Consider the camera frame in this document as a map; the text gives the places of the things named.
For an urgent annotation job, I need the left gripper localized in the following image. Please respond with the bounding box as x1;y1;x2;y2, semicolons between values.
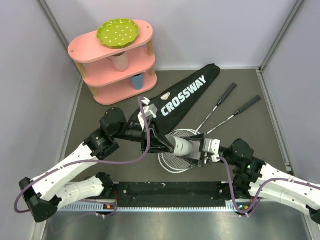
114;117;176;154

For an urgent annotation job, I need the white shuttlecock tube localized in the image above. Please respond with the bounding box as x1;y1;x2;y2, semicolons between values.
165;135;200;157

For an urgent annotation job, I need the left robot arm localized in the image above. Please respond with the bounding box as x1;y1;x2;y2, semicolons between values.
19;104;180;223

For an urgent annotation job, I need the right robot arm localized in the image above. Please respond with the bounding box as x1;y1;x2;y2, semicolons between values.
186;134;320;223

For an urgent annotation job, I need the lower silver badminton racket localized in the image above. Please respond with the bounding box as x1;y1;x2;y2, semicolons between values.
173;95;261;164

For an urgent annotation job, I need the silver badminton racket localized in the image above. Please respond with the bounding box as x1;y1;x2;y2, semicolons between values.
158;83;237;174
173;95;261;164

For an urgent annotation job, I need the upper silver badminton racket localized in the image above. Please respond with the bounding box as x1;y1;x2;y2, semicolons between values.
158;83;237;174

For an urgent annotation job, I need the black Crossway racket bag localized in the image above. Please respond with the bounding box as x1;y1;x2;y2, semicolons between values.
129;63;221;141

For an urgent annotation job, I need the blue cup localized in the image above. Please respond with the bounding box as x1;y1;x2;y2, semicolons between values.
130;73;144;90

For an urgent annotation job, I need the pink three-tier shelf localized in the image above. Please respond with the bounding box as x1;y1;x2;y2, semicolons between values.
67;19;157;106

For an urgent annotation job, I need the pink cup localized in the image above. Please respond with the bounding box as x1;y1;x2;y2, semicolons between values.
109;52;129;72

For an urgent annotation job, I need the green dotted plate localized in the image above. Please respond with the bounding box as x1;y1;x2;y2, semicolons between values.
96;18;140;49

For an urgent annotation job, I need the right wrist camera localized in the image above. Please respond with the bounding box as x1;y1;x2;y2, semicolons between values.
202;138;221;155

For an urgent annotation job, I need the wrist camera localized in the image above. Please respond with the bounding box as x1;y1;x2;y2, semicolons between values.
202;138;221;155
137;97;158;129

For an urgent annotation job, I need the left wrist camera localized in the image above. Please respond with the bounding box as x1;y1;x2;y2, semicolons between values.
137;97;158;129

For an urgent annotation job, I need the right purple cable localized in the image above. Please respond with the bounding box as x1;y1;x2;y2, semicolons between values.
216;156;320;216

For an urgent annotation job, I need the purple cable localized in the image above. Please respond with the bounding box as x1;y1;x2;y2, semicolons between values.
13;96;153;213
216;156;320;216

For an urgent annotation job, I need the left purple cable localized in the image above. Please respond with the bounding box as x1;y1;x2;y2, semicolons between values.
13;96;153;213

